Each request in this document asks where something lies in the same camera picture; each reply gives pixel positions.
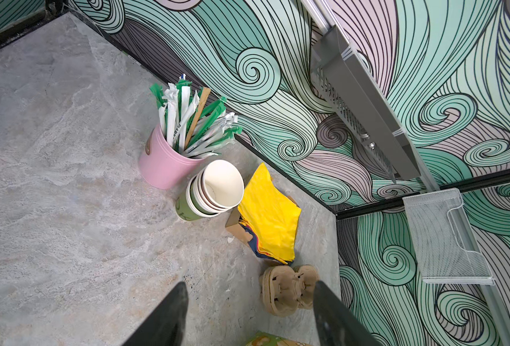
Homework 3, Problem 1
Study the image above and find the pink holder with straws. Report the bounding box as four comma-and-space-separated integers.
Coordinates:
138, 74, 243, 190

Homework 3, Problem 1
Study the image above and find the white paper gift bag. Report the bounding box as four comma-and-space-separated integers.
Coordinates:
245, 332, 311, 346

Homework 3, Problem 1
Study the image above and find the yellow napkin stack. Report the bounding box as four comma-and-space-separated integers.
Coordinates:
225, 163, 302, 265

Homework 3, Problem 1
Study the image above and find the clear acrylic wall holder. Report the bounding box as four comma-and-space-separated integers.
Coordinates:
403, 188, 495, 285

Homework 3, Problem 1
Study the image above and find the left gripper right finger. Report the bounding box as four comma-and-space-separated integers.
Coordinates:
313, 281, 380, 346

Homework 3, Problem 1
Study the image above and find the brown pulp cup carrier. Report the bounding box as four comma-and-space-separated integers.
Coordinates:
259, 265, 320, 317

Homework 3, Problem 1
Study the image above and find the stack of green paper cups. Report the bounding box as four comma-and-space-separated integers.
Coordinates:
175, 160, 245, 221

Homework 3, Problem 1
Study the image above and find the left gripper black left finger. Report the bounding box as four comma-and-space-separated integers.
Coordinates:
122, 281, 189, 346

